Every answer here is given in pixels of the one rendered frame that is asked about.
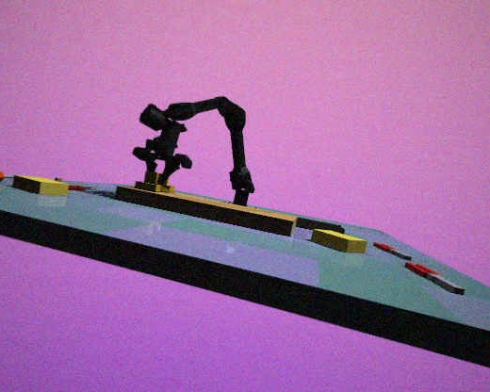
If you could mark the tan floor panel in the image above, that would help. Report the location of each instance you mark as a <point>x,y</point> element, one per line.
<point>263,220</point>

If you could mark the yellow rectangular block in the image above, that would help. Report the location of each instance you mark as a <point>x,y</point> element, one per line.
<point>339,241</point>
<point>40,185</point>

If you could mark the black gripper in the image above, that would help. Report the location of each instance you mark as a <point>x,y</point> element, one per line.
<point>172,163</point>

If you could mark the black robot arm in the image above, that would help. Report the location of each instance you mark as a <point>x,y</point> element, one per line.
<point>235,119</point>

